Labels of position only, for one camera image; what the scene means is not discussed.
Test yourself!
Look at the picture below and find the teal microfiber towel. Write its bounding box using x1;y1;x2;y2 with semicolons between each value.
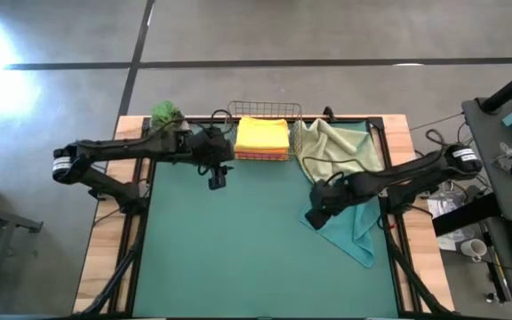
299;195;384;268

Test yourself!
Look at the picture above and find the pale green microfiber towel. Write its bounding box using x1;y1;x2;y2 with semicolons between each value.
293;118;385;184

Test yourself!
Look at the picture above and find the pink microfiber towel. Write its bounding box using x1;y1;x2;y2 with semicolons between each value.
236;155;289;162

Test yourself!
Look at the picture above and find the yellow microfiber towel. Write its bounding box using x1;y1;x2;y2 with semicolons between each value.
234;116;292;153

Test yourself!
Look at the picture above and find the succulent in patterned pot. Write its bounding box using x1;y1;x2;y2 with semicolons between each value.
149;100;191;134

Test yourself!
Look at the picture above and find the white packet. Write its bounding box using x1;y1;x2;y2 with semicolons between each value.
428;195;461;220

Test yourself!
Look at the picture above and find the green table mat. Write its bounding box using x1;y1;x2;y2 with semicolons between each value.
133;122;400;319

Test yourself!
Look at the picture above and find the white mug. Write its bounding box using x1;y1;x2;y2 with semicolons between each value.
460;238;488;262

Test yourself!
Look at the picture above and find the grey side desk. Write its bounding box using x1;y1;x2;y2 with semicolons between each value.
461;95;512;320

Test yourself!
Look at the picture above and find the black pole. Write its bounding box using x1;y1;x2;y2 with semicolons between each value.
480;60;512;115

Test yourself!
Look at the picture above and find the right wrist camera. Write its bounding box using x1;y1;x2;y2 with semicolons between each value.
304;206;333;231

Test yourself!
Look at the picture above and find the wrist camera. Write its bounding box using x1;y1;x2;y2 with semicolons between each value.
304;206;333;231
206;164;230;191

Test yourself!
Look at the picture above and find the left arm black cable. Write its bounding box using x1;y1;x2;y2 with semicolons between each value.
196;108;236;177

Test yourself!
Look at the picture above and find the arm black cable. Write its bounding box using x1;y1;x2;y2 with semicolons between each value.
300;156;372;184
196;108;236;177

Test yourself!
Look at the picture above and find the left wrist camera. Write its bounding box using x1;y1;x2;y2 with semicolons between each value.
206;164;230;191

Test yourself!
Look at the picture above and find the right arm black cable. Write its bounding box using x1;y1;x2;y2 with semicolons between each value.
300;156;372;184

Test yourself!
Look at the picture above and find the black wire basket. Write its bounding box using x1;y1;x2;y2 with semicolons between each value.
227;100;305;162

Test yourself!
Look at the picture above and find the black table frame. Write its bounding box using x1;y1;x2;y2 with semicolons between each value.
76;114;460;320

